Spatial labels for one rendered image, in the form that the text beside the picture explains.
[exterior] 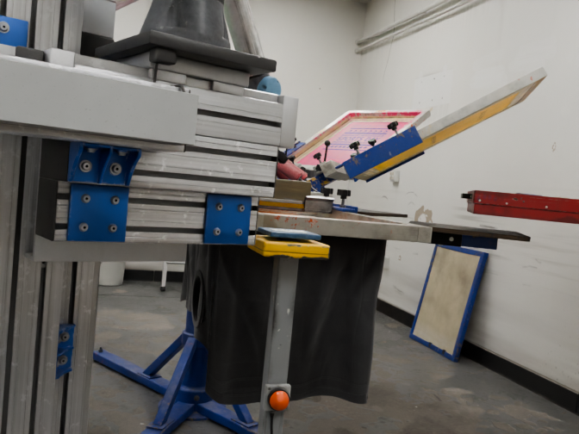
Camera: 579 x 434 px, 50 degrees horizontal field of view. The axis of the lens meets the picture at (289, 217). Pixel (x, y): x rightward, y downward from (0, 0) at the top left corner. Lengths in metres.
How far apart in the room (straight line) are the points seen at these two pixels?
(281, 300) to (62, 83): 0.61
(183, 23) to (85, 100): 0.27
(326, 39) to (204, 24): 5.56
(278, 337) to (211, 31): 0.57
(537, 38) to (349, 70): 2.80
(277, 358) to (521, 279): 2.93
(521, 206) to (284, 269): 1.39
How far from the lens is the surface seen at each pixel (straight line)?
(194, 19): 1.01
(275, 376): 1.23
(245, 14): 1.77
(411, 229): 1.49
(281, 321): 1.20
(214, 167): 1.01
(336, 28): 6.62
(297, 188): 1.99
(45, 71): 0.79
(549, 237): 3.85
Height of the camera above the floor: 1.06
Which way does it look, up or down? 3 degrees down
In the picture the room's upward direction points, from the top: 5 degrees clockwise
